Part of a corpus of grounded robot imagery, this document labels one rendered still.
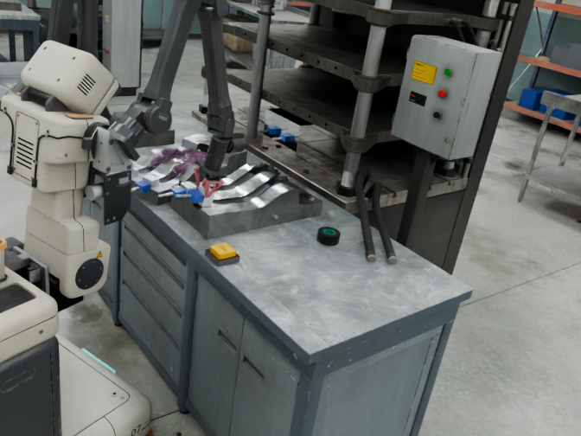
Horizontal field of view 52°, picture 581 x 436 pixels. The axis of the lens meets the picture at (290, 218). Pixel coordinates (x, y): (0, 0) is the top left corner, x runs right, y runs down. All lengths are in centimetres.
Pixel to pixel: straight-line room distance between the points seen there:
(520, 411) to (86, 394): 184
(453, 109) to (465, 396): 132
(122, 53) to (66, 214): 465
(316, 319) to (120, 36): 503
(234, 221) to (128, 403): 70
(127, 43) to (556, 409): 505
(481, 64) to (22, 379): 176
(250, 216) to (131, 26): 453
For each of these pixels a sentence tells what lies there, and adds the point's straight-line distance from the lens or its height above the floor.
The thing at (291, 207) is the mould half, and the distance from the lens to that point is 214.
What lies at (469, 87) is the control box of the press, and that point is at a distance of 225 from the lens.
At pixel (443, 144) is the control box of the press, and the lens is 230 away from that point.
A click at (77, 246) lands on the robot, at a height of 84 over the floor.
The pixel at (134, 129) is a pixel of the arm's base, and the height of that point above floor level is 122.
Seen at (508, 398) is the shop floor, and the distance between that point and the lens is 298.
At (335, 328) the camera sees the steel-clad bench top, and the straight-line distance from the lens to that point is 165.
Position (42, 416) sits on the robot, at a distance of 186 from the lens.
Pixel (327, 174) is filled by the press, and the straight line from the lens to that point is 273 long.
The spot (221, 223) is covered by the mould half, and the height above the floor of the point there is 85.
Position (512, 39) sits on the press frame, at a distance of 297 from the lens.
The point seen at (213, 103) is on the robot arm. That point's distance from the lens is 187.
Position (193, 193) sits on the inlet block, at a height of 94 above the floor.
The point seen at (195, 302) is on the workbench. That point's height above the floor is 54.
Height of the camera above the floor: 174
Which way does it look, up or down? 25 degrees down
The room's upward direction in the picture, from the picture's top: 9 degrees clockwise
